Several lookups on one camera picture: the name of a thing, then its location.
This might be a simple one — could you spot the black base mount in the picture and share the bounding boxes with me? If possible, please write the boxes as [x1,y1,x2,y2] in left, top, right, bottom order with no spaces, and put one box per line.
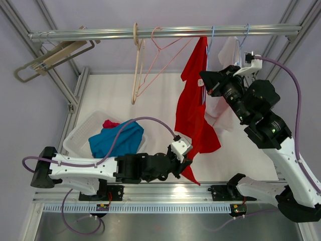
[207,184,257,201]
[78,184,124,201]

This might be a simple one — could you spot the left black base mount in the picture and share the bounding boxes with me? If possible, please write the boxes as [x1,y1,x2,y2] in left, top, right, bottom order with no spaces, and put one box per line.
[78,184,124,201]

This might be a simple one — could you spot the right aluminium frame post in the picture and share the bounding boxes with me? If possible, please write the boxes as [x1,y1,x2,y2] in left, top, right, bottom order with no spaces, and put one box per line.
[240,0,321,156]

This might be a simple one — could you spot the beige empty hanger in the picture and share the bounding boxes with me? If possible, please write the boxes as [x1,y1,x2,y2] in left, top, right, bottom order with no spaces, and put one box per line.
[31,40,100,78]

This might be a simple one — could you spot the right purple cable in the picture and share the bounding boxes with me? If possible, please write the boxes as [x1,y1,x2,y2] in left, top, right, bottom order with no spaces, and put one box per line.
[253,56,321,194]

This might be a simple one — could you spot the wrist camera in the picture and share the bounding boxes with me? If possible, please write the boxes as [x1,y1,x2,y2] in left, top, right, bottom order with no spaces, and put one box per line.
[170,135,193,163]
[233,51,262,76]

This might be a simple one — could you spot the blue t shirt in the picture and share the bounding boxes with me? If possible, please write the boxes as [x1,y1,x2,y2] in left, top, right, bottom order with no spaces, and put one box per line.
[88,122,144,158]

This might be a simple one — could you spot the blue wire hanger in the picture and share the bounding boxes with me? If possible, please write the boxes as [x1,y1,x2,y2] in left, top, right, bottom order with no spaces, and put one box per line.
[236,23,250,67]

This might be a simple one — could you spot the pink hanger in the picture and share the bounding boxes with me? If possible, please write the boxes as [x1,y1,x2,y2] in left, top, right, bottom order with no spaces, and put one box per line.
[137,26,193,98]

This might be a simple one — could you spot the left aluminium frame post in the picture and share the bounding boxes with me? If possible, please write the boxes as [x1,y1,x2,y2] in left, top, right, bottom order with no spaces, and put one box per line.
[0,0,90,156]

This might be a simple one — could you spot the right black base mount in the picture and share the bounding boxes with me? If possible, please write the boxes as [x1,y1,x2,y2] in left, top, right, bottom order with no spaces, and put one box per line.
[207,184,257,201]

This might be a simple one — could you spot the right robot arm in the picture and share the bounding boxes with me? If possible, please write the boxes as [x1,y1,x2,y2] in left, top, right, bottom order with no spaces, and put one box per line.
[200,65,320,223]

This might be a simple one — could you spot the light blue hanger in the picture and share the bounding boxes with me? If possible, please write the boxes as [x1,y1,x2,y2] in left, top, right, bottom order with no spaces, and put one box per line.
[202,26,215,104]

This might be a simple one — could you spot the red t shirt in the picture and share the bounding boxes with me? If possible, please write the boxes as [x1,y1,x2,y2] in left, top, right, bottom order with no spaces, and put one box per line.
[174,36,222,186]

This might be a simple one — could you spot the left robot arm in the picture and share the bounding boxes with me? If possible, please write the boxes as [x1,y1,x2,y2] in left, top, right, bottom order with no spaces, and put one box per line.
[31,147,191,200]

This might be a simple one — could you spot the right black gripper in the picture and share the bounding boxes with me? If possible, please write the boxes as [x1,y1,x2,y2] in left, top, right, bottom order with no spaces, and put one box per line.
[201,65,251,124]

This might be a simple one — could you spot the white cable duct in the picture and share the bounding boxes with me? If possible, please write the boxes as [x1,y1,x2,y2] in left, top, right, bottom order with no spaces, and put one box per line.
[43,203,231,214]

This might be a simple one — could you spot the magenta t shirt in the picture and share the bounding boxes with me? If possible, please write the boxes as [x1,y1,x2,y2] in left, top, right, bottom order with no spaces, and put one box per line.
[102,119,120,129]

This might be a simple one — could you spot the aluminium hanging rail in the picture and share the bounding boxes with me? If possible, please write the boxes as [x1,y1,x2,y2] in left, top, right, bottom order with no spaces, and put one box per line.
[28,24,301,42]

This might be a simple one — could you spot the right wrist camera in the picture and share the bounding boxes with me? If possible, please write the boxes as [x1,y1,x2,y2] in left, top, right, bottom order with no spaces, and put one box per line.
[233,51,262,76]

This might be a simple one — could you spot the beige plastic hanger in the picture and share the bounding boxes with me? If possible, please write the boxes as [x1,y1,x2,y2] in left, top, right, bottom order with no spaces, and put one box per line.
[131,23,145,105]

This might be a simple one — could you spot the aluminium frame post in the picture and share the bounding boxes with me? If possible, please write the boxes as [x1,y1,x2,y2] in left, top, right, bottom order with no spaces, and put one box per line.
[0,0,90,156]
[240,0,321,156]

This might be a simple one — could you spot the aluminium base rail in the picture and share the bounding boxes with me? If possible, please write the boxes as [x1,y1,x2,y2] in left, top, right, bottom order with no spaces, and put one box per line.
[31,182,305,203]

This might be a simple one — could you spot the white t shirt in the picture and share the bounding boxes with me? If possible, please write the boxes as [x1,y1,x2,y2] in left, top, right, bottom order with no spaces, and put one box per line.
[205,37,242,132]

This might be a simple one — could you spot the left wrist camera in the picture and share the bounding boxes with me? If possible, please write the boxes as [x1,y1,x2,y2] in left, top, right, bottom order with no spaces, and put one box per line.
[170,135,193,163]

